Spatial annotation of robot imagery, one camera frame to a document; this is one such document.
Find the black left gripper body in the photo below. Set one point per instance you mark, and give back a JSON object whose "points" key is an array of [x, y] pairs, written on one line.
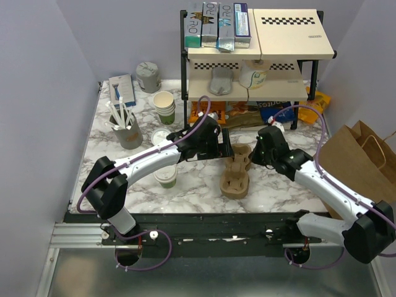
{"points": [[210, 149]]}

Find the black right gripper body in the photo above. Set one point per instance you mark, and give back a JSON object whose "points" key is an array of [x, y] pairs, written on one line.
{"points": [[261, 156]]}

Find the brown pulp cup carrier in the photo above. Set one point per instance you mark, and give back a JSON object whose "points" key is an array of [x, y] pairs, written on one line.
{"points": [[234, 182]]}

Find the green paper coffee cup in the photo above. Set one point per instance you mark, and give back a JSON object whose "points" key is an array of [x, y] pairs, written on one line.
{"points": [[169, 185]]}

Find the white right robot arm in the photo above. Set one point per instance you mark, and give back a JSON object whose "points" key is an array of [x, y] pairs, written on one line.
{"points": [[365, 229]]}

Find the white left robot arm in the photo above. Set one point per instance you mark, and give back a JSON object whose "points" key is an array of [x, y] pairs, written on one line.
{"points": [[108, 181]]}

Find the brown snack bag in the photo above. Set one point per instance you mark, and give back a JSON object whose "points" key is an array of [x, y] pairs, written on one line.
{"points": [[242, 115]]}

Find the orange kettle chips bag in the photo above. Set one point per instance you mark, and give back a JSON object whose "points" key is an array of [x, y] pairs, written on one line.
{"points": [[218, 107]]}

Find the blue doritos bag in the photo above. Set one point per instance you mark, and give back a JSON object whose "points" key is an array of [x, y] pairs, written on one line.
{"points": [[270, 108]]}

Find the stack of white lids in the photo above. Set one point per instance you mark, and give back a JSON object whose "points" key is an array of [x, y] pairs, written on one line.
{"points": [[158, 135]]}

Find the stack of green paper cups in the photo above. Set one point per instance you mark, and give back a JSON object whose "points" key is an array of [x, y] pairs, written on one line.
{"points": [[165, 107]]}

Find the grey scrubber sponge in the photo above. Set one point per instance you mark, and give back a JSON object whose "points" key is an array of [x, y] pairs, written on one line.
{"points": [[221, 81]]}

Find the yellow snack bag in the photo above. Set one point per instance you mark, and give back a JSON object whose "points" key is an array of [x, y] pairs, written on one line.
{"points": [[319, 104]]}

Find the grey stirrer holder cup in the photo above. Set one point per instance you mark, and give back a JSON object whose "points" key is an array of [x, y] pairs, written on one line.
{"points": [[124, 125]]}

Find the toilet paper roll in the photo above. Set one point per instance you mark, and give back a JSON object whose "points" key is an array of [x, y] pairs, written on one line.
{"points": [[254, 73]]}

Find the black and cream shelf rack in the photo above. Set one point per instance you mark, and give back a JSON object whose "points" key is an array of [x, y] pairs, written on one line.
{"points": [[293, 40]]}

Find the grey wrapped paper roll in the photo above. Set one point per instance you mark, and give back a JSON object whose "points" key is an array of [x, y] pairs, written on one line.
{"points": [[148, 77]]}

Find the brown paper bag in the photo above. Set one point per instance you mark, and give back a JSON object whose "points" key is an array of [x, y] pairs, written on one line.
{"points": [[361, 160]]}

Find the blue razor package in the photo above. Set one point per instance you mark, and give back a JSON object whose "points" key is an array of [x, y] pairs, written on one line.
{"points": [[121, 86]]}

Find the blue silver toothpaste box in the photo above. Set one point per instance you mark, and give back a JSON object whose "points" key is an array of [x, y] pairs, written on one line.
{"points": [[226, 32]]}

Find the purple white toothpaste box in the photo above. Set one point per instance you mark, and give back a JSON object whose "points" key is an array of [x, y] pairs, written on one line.
{"points": [[242, 25]]}

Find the teal toothpaste box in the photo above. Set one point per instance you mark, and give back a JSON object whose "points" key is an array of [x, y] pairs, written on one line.
{"points": [[193, 25]]}

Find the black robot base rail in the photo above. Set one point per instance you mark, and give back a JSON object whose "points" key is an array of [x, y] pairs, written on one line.
{"points": [[202, 235]]}

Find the aluminium frame rail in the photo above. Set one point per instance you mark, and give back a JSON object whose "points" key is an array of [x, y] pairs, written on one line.
{"points": [[67, 236]]}

